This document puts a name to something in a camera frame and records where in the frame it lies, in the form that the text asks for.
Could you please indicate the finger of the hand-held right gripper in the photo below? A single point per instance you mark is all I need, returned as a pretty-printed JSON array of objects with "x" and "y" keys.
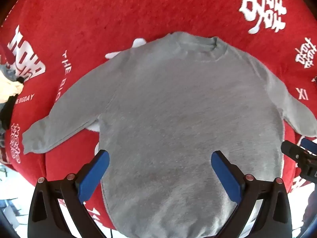
[
  {"x": 309, "y": 145},
  {"x": 293, "y": 150}
]

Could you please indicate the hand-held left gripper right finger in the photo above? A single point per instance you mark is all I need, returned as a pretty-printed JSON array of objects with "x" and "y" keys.
[{"x": 225, "y": 176}]

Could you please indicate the cream cloth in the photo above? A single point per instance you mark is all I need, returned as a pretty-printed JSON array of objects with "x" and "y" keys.
[{"x": 8, "y": 90}]

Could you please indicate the black cloth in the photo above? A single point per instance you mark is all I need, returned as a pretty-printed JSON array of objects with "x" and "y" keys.
[{"x": 6, "y": 114}]

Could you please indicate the grey sweater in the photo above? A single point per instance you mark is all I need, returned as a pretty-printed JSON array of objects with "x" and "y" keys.
[{"x": 185, "y": 104}]

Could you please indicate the red printed blanket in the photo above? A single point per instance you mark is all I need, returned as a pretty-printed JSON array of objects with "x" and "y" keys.
[{"x": 99, "y": 17}]

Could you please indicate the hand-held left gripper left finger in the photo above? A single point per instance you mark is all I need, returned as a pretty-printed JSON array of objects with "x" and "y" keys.
[{"x": 95, "y": 176}]

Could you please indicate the grey patterned cloth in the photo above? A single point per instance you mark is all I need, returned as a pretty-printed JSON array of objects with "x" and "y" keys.
[{"x": 7, "y": 72}]

